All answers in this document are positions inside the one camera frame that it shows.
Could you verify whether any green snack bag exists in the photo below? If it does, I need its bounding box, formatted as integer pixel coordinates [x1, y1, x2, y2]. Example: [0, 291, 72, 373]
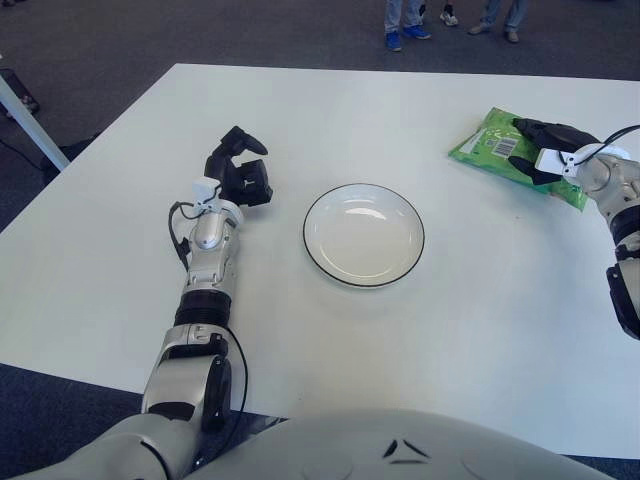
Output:
[447, 106, 590, 214]

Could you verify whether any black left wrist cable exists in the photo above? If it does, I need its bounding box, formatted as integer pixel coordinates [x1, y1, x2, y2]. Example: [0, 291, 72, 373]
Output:
[168, 200, 202, 271]

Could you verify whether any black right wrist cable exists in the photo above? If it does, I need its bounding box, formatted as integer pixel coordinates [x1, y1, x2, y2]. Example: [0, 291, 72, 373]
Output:
[567, 124, 640, 166]

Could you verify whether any black object on floor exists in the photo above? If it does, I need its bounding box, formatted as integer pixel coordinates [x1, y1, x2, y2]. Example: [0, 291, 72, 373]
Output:
[0, 67, 41, 120]

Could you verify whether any person with beige shoes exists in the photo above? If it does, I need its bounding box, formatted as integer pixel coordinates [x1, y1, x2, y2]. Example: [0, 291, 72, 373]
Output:
[467, 0, 531, 45]

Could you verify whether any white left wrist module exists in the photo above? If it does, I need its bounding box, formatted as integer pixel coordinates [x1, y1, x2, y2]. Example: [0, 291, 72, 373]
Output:
[192, 177, 221, 209]

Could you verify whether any white table leg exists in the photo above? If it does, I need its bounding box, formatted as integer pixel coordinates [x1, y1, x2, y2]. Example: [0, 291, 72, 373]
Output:
[0, 72, 70, 174]

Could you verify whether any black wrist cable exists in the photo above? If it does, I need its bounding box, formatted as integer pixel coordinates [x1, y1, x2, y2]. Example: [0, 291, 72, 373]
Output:
[168, 200, 202, 271]
[567, 124, 640, 166]

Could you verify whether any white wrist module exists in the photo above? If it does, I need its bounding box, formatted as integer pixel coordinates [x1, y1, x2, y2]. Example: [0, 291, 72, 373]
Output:
[533, 147, 576, 176]
[192, 177, 221, 209]

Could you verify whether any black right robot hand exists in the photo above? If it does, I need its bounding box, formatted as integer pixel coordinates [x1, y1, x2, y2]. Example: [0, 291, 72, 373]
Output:
[508, 117, 602, 187]

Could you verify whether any person with blue shoes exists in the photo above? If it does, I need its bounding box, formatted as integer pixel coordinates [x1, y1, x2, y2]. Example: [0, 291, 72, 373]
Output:
[383, 0, 432, 53]

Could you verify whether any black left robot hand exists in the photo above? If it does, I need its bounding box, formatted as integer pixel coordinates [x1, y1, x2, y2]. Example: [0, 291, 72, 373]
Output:
[203, 125, 275, 207]

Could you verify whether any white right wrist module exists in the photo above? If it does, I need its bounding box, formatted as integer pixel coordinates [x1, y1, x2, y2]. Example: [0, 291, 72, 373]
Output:
[533, 147, 576, 176]

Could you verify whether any black left elbow cable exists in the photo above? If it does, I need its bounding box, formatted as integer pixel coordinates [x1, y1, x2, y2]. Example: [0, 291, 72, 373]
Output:
[219, 329, 250, 419]

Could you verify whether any grey robot torso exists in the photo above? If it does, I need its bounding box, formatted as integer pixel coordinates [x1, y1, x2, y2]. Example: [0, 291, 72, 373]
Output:
[192, 407, 601, 480]

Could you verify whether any white plate with black rim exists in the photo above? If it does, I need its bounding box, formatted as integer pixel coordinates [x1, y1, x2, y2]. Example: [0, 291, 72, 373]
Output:
[303, 183, 426, 290]

